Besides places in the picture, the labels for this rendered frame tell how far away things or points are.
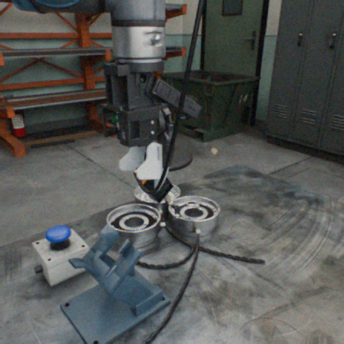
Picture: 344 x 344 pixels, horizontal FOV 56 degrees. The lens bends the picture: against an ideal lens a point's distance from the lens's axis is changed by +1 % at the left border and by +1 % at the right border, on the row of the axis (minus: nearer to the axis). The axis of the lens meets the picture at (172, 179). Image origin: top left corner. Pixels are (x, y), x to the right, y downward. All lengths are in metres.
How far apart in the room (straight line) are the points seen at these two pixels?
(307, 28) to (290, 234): 2.97
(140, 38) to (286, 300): 0.43
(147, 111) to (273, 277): 0.34
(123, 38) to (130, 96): 0.07
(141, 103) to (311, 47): 3.08
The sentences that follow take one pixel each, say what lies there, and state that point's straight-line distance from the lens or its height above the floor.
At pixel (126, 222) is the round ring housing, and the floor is 0.82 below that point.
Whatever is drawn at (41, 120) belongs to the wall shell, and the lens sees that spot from 4.48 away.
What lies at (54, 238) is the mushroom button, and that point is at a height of 0.87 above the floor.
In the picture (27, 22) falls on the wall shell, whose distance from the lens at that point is 4.39.
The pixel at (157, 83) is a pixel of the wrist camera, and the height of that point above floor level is 1.10.
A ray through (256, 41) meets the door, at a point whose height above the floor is 1.04.
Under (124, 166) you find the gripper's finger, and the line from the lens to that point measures 0.55.
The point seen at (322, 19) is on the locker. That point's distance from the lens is 3.48.
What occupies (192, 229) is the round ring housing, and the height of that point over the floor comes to 0.82.
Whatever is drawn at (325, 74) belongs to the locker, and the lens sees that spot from 3.43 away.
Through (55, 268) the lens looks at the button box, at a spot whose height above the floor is 0.83.
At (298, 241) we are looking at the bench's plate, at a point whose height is 0.80.
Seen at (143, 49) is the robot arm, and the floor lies 1.15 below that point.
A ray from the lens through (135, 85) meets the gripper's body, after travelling 0.49.
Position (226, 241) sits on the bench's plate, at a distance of 0.65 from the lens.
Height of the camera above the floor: 1.17
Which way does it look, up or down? 25 degrees down
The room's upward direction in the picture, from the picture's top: straight up
